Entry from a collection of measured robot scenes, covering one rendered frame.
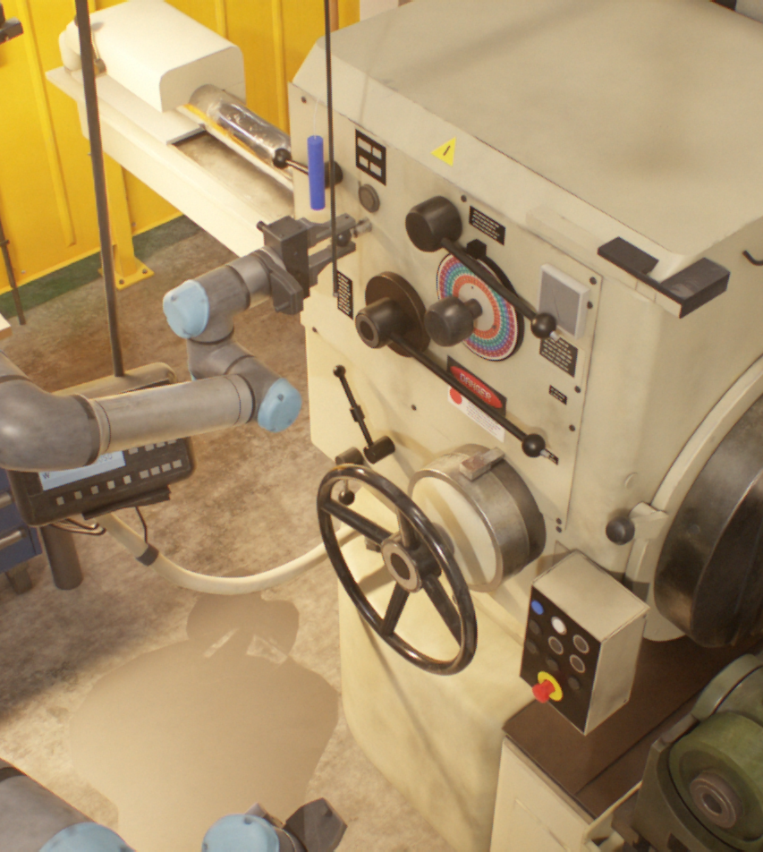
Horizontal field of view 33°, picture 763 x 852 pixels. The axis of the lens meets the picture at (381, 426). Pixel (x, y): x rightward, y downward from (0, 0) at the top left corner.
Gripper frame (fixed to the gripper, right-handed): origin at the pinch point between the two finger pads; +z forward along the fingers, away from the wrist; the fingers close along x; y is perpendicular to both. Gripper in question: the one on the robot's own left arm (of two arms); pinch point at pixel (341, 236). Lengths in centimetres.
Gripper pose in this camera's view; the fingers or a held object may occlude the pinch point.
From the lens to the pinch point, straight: 203.6
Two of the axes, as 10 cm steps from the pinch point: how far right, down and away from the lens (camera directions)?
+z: 7.6, -4.4, 4.7
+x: 0.0, 7.3, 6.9
